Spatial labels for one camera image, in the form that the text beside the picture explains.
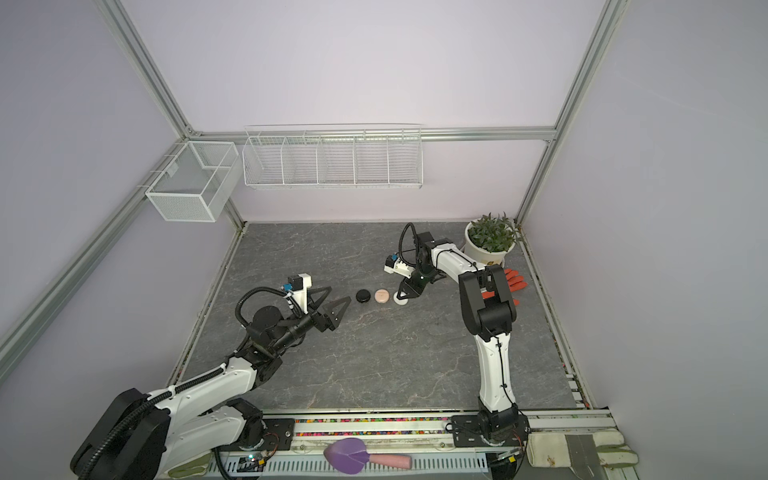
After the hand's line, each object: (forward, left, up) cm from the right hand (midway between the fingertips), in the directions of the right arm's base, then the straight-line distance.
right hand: (406, 295), depth 98 cm
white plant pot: (+8, -24, +11) cm, 28 cm away
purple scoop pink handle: (-44, +14, -2) cm, 46 cm away
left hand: (-11, +17, +18) cm, 27 cm away
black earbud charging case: (+1, +14, -1) cm, 14 cm away
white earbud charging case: (-3, +2, +1) cm, 4 cm away
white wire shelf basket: (+38, +25, +27) cm, 53 cm away
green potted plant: (+13, -28, +15) cm, 34 cm away
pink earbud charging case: (0, +8, 0) cm, 8 cm away
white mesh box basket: (+29, +69, +25) cm, 79 cm away
